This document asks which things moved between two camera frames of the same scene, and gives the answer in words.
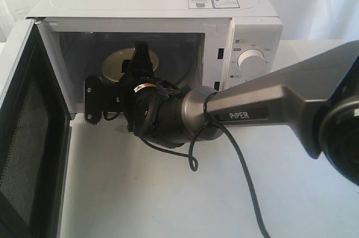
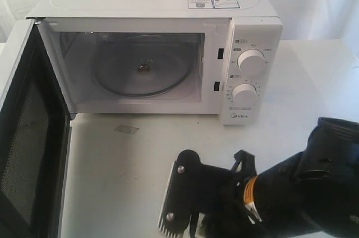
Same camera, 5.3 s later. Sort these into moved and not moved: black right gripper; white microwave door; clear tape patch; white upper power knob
Moved: black right gripper
Not moved: white microwave door; white upper power knob; clear tape patch
